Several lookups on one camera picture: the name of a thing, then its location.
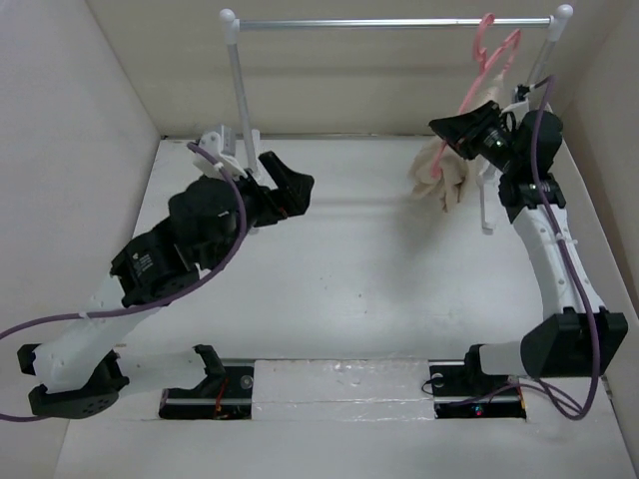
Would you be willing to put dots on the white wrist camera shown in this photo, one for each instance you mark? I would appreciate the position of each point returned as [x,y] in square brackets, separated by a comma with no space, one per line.
[215,150]
[520,104]

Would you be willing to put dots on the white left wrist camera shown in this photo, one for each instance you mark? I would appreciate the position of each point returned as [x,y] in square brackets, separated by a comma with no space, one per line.
[215,150]

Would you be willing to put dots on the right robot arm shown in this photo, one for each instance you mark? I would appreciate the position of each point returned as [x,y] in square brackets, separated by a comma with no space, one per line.
[578,335]

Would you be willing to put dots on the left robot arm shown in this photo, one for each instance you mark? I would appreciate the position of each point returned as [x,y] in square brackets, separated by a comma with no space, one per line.
[79,373]

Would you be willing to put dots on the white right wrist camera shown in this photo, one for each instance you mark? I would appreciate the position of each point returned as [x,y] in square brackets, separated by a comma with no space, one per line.
[520,104]

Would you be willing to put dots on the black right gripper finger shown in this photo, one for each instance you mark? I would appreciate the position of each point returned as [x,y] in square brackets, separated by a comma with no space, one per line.
[466,126]
[465,144]

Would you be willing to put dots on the beige trousers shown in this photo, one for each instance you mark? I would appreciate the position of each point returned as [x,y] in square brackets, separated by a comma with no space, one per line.
[438,171]

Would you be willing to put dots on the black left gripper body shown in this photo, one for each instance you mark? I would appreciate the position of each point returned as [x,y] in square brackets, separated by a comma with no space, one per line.
[262,208]

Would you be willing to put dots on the white clothes rack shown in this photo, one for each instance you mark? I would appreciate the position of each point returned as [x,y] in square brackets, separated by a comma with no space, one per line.
[374,77]

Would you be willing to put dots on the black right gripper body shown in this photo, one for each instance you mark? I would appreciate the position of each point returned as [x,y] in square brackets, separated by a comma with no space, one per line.
[497,149]

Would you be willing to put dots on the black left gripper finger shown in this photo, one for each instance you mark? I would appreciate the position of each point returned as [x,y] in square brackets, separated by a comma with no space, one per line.
[296,193]
[282,175]

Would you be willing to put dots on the pink plastic hanger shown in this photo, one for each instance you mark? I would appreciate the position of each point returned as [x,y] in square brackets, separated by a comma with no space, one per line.
[485,61]

